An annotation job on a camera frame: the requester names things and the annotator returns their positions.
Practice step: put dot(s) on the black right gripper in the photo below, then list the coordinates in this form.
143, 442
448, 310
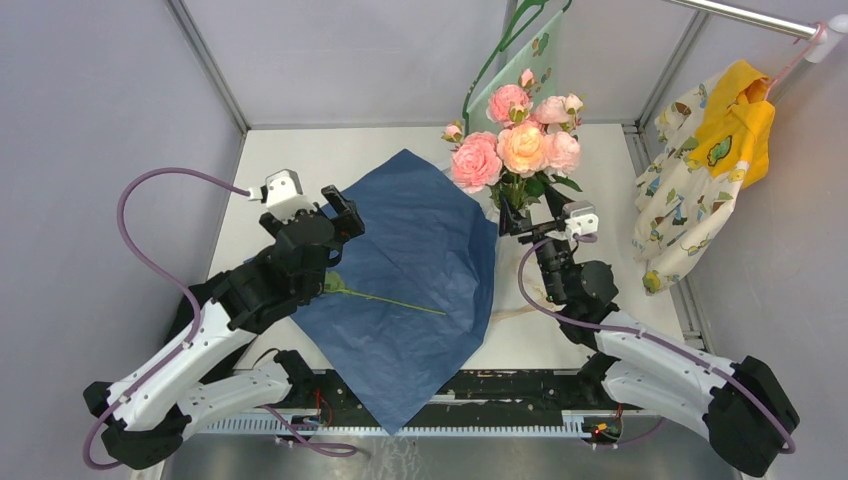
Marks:
537, 233

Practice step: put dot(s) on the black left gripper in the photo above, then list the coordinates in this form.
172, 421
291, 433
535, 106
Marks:
349, 223

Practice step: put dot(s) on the cream ribbon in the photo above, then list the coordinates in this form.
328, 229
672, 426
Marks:
508, 302

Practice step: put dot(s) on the blue wrapping paper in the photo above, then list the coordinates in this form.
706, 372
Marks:
426, 243

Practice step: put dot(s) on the separated pink rose stem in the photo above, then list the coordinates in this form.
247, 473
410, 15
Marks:
513, 104

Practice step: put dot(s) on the pink flower bunch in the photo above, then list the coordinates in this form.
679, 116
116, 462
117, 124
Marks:
475, 163

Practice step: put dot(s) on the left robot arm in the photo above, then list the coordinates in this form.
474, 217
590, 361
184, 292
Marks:
145, 417

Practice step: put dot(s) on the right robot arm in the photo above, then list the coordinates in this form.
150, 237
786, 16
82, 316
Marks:
740, 408

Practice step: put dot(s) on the yellow patterned kids garment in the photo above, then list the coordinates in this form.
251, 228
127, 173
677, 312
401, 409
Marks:
715, 143

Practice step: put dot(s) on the pink clothes hanger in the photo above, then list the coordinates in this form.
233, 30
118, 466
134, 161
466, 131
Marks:
792, 60

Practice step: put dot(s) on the metal hanging rod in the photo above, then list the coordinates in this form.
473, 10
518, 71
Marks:
822, 39

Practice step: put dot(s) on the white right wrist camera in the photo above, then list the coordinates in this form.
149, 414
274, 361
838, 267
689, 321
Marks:
581, 221

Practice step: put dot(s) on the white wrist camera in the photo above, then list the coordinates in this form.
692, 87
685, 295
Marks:
581, 221
283, 196

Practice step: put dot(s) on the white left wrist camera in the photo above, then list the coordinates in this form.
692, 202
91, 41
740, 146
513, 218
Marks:
283, 196

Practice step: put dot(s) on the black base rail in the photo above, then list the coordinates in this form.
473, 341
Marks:
471, 398

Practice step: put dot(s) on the white slotted cable duct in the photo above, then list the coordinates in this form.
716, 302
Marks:
264, 423

